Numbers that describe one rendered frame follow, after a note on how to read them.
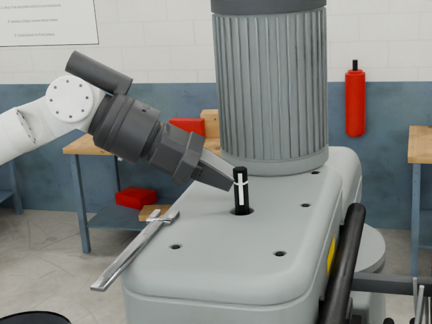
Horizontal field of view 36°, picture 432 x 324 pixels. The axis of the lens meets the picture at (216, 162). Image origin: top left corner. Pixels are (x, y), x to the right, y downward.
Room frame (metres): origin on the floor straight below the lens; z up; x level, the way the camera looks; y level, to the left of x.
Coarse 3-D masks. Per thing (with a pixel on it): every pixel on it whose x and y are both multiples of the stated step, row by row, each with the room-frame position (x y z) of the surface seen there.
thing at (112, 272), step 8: (152, 216) 0.94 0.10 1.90; (168, 216) 0.93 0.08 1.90; (176, 216) 0.94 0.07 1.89; (152, 224) 0.91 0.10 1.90; (160, 224) 0.91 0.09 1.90; (168, 224) 0.92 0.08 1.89; (144, 232) 0.88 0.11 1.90; (152, 232) 0.88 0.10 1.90; (136, 240) 0.85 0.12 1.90; (144, 240) 0.85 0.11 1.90; (128, 248) 0.83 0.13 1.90; (136, 248) 0.83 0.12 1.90; (120, 256) 0.81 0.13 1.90; (128, 256) 0.80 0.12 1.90; (112, 264) 0.79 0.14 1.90; (120, 264) 0.78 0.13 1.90; (128, 264) 0.79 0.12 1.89; (104, 272) 0.77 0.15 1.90; (112, 272) 0.76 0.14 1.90; (120, 272) 0.77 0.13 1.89; (96, 280) 0.74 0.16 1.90; (104, 280) 0.74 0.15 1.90; (112, 280) 0.75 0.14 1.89; (96, 288) 0.73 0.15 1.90; (104, 288) 0.73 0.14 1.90
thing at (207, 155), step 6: (204, 150) 0.98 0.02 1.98; (204, 156) 0.98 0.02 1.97; (210, 156) 0.98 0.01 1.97; (216, 156) 0.98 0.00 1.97; (210, 162) 0.98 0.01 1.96; (216, 162) 0.98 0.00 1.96; (222, 162) 0.98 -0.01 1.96; (228, 162) 0.99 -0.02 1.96; (222, 168) 0.98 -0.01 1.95; (228, 168) 0.98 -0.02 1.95; (228, 174) 0.98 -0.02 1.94
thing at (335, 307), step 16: (352, 208) 1.13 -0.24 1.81; (352, 224) 1.06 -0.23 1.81; (352, 240) 1.00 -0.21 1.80; (336, 256) 0.95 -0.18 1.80; (352, 256) 0.95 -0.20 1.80; (336, 272) 0.90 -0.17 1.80; (352, 272) 0.91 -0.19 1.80; (336, 288) 0.84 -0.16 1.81; (320, 304) 0.82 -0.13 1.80; (336, 304) 0.80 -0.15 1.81; (320, 320) 0.77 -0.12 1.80; (336, 320) 0.77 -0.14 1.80
